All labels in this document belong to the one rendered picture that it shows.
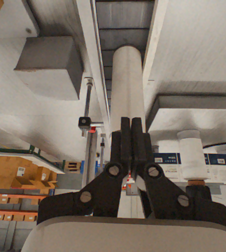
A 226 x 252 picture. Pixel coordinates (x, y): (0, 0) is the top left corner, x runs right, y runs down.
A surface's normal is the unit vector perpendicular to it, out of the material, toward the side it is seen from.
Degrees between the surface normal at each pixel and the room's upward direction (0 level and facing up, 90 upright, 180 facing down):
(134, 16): 0
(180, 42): 0
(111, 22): 0
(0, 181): 99
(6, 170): 91
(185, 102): 90
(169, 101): 90
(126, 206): 90
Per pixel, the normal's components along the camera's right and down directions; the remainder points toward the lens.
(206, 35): -0.04, 0.92
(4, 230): 0.12, -0.39
